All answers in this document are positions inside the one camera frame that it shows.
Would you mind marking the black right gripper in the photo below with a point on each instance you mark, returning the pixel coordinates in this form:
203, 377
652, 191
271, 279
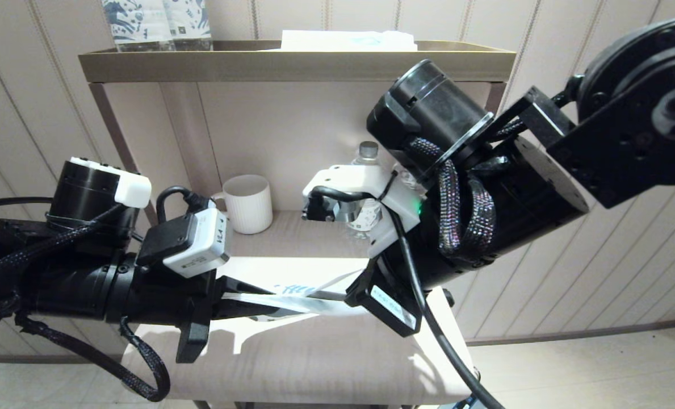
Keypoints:
382, 307

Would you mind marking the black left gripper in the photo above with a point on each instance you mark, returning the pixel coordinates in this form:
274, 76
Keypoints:
192, 301

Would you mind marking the white horse-print pouch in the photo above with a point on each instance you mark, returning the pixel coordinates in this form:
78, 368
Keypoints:
292, 289

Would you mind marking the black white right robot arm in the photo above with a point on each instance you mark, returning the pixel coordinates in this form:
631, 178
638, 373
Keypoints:
530, 199

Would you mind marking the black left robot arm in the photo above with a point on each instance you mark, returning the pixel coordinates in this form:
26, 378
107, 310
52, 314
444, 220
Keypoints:
70, 289

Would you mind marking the small black knob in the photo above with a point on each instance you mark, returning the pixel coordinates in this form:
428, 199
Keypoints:
448, 297

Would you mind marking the white ribbed mug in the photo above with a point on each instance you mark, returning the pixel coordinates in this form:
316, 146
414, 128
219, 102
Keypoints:
252, 204

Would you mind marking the black braided right arm sleeve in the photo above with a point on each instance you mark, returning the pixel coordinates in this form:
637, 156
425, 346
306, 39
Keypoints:
479, 221

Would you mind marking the clear water bottle dark cap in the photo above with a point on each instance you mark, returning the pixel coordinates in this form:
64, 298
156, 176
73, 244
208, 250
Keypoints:
408, 177
368, 152

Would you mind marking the beige wooden shelf unit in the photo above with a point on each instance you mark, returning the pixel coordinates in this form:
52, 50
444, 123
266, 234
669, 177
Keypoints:
292, 65

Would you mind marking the white blue flat package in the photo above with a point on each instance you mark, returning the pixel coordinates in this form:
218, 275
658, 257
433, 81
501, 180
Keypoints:
348, 41

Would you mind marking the patterned packages on top shelf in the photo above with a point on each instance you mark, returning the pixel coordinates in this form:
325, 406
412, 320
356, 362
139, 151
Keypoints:
138, 23

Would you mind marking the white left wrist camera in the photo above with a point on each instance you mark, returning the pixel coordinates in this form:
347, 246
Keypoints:
198, 247

